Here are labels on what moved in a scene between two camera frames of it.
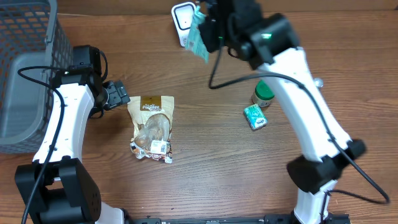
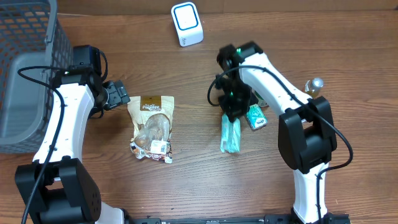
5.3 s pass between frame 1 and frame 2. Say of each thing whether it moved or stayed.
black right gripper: moved
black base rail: stayed
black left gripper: stayed
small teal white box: stayed
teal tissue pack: moved
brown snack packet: stayed
